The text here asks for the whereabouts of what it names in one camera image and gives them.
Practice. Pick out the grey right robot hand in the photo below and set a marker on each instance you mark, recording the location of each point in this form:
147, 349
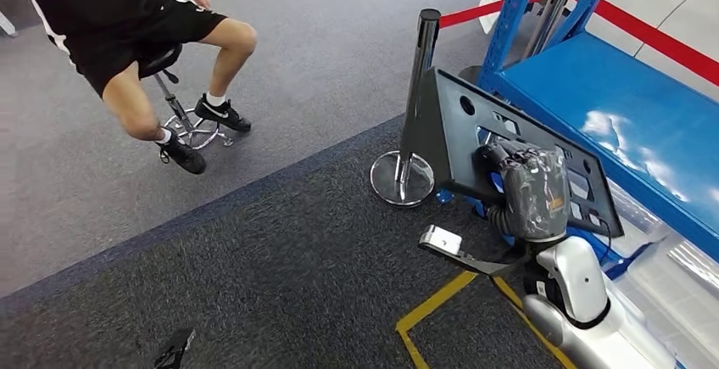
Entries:
536, 192

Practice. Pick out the person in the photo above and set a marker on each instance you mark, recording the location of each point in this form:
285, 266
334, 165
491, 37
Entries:
101, 12

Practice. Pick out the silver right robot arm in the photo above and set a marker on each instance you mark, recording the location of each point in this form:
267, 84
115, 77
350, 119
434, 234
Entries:
578, 282

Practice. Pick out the red barrier belt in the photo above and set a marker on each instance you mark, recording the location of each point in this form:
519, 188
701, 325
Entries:
646, 32
483, 9

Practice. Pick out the swivel stool chrome base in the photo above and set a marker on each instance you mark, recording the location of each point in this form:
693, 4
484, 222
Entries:
180, 113

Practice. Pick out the blue metal shelf rack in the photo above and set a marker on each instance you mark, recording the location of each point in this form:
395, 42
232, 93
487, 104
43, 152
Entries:
618, 102

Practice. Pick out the long black plastic part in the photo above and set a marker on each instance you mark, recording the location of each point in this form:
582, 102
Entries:
449, 130

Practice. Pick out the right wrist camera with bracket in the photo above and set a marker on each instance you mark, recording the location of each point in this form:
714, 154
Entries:
444, 241

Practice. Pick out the chrome stanchion post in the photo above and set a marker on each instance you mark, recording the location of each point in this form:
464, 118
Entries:
553, 12
418, 102

